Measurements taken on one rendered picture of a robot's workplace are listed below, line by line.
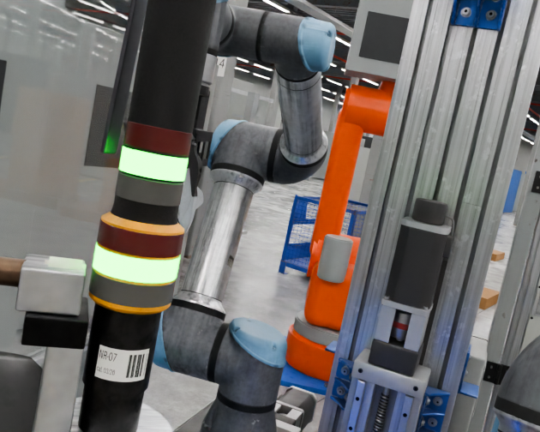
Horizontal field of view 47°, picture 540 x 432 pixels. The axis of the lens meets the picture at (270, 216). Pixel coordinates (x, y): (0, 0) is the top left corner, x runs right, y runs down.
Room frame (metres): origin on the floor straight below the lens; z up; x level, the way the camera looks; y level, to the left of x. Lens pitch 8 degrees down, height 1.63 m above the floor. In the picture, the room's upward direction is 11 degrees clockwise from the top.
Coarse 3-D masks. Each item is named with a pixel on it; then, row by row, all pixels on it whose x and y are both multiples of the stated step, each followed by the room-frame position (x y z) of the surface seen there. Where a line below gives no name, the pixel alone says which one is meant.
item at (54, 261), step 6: (54, 258) 0.30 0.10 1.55; (60, 258) 0.30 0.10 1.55; (66, 258) 0.31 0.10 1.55; (48, 264) 0.30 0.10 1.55; (54, 264) 0.30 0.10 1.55; (60, 264) 0.30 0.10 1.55; (66, 264) 0.30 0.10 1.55; (72, 264) 0.30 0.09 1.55; (78, 264) 0.30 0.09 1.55; (84, 264) 0.31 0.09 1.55
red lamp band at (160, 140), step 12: (132, 132) 0.30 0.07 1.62; (144, 132) 0.30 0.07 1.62; (156, 132) 0.30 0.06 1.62; (168, 132) 0.30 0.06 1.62; (180, 132) 0.30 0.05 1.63; (132, 144) 0.30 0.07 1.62; (144, 144) 0.30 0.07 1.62; (156, 144) 0.30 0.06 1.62; (168, 144) 0.30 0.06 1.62; (180, 144) 0.30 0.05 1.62
